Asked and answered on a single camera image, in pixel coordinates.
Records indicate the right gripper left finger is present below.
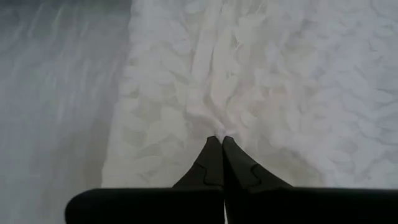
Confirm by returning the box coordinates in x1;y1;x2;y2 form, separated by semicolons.
64;136;225;224

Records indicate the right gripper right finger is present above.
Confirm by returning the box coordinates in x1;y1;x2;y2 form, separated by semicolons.
221;136;398;224

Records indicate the white garment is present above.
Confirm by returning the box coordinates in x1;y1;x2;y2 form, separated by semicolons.
101;0;398;190

